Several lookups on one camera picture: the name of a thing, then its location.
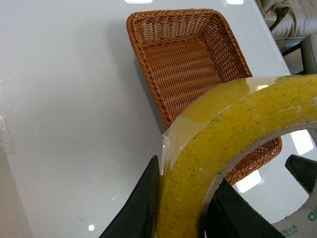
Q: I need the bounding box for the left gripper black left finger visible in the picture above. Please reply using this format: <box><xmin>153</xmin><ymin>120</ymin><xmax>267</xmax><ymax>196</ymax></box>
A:
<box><xmin>100</xmin><ymin>155</ymin><xmax>160</xmax><ymax>238</ymax></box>

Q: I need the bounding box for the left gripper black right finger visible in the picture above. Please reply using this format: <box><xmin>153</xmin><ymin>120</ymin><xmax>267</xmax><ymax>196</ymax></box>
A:
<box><xmin>204</xmin><ymin>180</ymin><xmax>283</xmax><ymax>238</ymax></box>

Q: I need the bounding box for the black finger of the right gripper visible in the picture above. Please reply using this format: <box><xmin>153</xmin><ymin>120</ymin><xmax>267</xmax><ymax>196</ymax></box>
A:
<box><xmin>285</xmin><ymin>155</ymin><xmax>317</xmax><ymax>193</ymax></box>

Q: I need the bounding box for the yellow tape roll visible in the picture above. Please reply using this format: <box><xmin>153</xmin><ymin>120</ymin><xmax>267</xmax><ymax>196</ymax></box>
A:
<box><xmin>157</xmin><ymin>75</ymin><xmax>317</xmax><ymax>238</ymax></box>

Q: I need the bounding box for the brown wicker basket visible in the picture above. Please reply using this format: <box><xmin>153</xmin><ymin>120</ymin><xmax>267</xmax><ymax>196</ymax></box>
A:
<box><xmin>126</xmin><ymin>9</ymin><xmax>282</xmax><ymax>188</ymax></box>

